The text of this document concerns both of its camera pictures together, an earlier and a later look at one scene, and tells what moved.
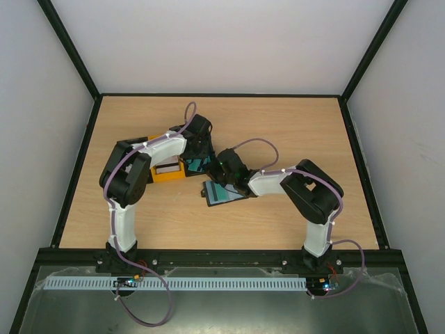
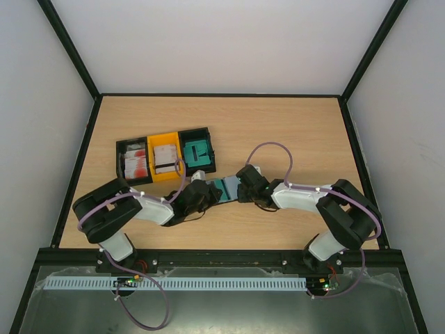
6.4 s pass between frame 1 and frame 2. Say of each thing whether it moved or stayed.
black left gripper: moved
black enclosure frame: stayed
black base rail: stayed
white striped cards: stayed
